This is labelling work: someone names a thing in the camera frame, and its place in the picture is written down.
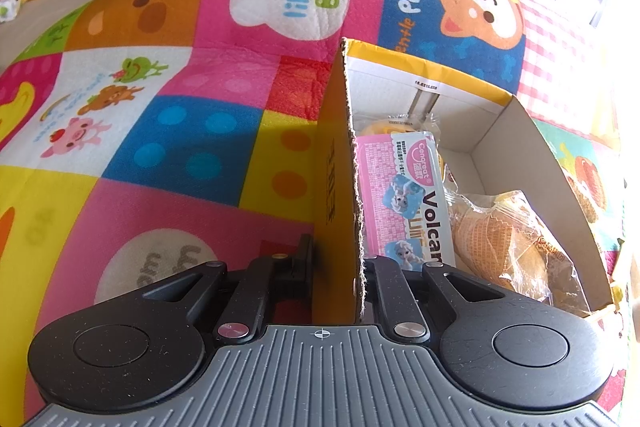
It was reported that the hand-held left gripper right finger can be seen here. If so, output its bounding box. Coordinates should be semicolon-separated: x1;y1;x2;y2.
364;257;508;342

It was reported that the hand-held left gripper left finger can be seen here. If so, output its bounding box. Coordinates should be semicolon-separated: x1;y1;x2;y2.
97;234;317;343

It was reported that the yellow cardboard box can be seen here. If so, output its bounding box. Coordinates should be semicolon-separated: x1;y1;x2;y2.
314;37;623;325

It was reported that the pink snack packet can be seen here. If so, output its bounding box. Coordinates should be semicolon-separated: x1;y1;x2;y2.
354;129;457;269

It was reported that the large clear bread packet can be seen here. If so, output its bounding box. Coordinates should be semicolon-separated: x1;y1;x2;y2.
446;188;593;315

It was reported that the green yellow snack packet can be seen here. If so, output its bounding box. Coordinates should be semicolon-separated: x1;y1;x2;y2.
361;114;442;138

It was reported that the colourful cartoon play mat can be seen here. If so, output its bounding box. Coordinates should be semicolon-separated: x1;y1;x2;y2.
0;0;631;418

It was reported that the white plush toy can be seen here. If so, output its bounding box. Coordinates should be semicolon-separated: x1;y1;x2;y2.
0;0;23;24

